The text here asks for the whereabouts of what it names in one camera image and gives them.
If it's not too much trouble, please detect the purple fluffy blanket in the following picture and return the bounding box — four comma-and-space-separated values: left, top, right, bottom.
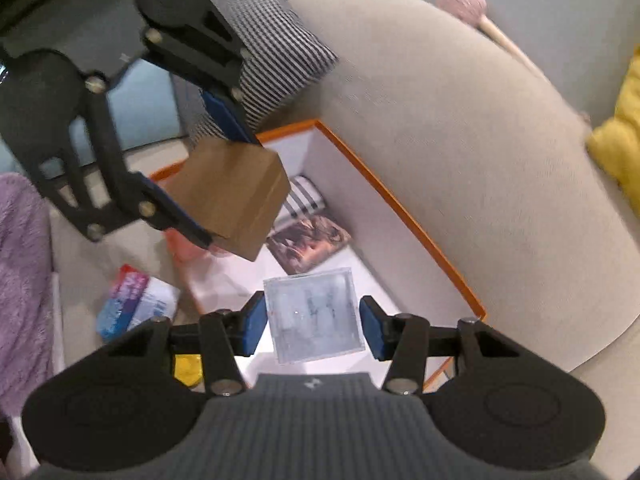
0, 172, 55, 418

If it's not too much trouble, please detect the black white houndstooth pillow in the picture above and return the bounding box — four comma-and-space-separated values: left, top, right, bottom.
170, 0, 341, 161

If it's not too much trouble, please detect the orange cardboard box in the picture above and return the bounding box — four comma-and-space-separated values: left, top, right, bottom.
149, 119, 488, 393

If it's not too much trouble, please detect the brown cardboard small box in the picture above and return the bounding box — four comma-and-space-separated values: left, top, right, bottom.
164, 137, 292, 262

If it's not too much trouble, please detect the purple blue packet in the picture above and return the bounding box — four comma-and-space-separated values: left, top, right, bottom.
96, 264, 181, 342

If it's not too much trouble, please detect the yellow pillow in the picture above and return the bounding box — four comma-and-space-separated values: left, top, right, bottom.
586, 45, 640, 206

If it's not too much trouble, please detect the beige fabric sofa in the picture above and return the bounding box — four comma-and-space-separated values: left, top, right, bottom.
47, 0, 640, 480

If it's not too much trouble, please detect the yellow round container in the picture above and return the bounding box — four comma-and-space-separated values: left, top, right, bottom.
172, 354, 203, 388

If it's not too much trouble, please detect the plaid case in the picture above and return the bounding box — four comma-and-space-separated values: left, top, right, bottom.
277, 175, 328, 233

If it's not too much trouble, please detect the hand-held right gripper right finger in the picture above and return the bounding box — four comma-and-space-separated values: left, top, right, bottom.
359, 296, 531, 396

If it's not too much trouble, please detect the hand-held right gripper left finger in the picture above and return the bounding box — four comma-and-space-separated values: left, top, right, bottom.
102, 291, 267, 397

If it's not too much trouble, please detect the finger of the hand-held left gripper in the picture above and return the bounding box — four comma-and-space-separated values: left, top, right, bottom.
22, 74, 217, 251
141, 2, 264, 147

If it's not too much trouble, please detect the dark picture card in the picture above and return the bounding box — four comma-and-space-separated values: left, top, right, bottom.
265, 215, 352, 276

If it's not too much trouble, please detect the light blue pillow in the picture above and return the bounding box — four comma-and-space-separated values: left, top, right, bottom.
0, 57, 183, 173

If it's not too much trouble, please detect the clear plastic box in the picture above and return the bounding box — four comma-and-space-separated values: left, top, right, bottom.
263, 266, 366, 365

